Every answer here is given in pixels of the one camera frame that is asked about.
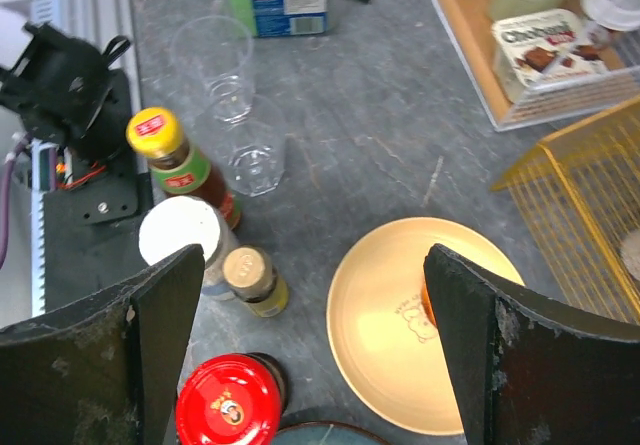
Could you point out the orange fried chicken piece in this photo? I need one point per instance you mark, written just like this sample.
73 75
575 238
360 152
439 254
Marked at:
426 302

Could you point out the yellow cap sauce bottle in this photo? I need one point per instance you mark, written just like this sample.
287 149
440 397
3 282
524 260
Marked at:
177 164

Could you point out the yellow wire basket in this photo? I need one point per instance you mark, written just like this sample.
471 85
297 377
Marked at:
578 193

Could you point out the clear plastic cup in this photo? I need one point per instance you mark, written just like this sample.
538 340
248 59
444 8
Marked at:
251 149
212 56

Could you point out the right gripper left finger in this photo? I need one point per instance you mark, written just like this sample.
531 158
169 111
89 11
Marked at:
103 369

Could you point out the silver lid spice jar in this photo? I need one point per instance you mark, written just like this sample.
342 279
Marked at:
184 220

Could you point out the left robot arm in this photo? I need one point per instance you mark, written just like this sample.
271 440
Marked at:
66 92

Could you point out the tall clear jar silver lid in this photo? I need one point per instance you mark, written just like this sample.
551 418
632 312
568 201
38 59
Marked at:
630 253

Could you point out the blue green sponge pack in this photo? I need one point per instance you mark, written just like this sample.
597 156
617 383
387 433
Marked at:
282 18

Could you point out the small yellow spice bottle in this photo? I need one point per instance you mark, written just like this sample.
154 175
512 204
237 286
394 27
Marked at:
255 281

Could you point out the beige round plate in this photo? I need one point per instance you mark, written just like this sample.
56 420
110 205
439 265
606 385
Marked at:
386 348

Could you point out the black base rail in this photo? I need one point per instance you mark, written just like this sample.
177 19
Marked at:
89 194

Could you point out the white lid container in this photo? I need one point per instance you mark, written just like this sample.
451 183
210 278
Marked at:
616 15

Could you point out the chobani yogurt tub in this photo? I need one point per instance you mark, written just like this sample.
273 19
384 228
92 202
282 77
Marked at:
547 46

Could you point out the white wire shelf rack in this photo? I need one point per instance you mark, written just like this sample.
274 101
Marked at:
543 101

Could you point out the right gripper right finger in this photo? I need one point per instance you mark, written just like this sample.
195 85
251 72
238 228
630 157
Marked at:
527 369

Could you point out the blue ceramic plate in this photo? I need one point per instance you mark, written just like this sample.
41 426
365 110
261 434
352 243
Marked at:
325 433

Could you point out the red lid sauce jar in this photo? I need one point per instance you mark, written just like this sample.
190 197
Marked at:
236 398

